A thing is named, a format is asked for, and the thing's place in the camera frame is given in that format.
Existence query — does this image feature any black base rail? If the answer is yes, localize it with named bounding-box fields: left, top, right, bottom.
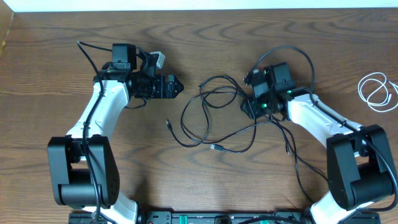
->
left=67, top=209, right=381, bottom=224

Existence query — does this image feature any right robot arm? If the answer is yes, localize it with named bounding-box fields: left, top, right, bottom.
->
left=241, top=63, right=397, bottom=223

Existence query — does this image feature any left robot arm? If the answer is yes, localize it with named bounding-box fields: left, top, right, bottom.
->
left=47, top=44, right=184, bottom=223

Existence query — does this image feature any white USB cable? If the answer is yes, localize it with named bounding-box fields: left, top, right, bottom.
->
left=357, top=72, right=398, bottom=113

